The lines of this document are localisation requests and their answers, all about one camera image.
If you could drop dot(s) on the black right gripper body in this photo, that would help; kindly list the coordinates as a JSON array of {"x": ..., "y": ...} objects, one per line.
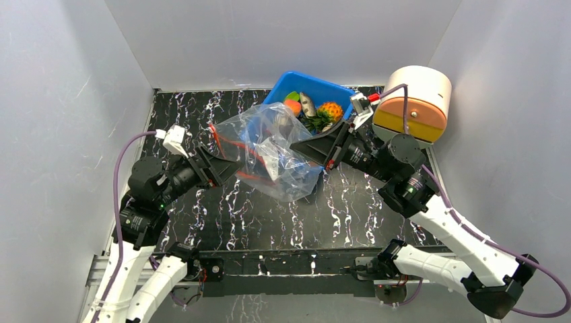
[{"x": 337, "y": 145}]

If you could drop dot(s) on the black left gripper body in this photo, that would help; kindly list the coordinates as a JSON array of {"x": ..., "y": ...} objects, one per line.
[{"x": 189, "y": 173}]

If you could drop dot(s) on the toy pineapple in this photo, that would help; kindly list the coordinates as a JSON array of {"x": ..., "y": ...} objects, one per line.
[{"x": 325, "y": 116}]

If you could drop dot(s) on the clear zip top bag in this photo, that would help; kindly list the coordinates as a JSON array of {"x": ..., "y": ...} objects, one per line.
[{"x": 260, "y": 138}]

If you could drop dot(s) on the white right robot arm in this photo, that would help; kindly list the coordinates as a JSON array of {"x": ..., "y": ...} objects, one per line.
[{"x": 491, "y": 280}]

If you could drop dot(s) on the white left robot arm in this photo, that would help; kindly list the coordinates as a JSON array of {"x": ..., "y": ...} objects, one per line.
[{"x": 142, "y": 215}]

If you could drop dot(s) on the toy garlic bulb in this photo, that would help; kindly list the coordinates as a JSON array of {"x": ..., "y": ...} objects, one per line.
[{"x": 329, "y": 128}]

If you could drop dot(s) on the toy fish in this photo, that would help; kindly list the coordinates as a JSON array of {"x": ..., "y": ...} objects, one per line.
[{"x": 308, "y": 107}]

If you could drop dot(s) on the blue plastic bin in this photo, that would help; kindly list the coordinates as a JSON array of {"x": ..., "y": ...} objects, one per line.
[{"x": 291, "y": 83}]

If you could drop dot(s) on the toy peach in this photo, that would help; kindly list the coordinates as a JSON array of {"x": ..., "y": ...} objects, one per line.
[{"x": 294, "y": 106}]

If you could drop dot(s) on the round drawer cabinet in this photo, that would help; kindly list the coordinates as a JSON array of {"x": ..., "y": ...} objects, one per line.
[{"x": 429, "y": 93}]

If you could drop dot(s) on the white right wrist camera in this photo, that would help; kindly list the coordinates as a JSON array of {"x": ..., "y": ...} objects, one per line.
[{"x": 364, "y": 107}]

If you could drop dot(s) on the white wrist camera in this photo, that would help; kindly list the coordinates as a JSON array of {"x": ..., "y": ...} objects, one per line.
[
  {"x": 172, "y": 139},
  {"x": 364, "y": 107}
]

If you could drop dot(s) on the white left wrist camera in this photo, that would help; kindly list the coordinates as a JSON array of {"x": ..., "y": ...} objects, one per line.
[{"x": 172, "y": 139}]

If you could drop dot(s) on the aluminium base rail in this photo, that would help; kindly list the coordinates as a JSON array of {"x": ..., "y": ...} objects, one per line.
[{"x": 356, "y": 271}]

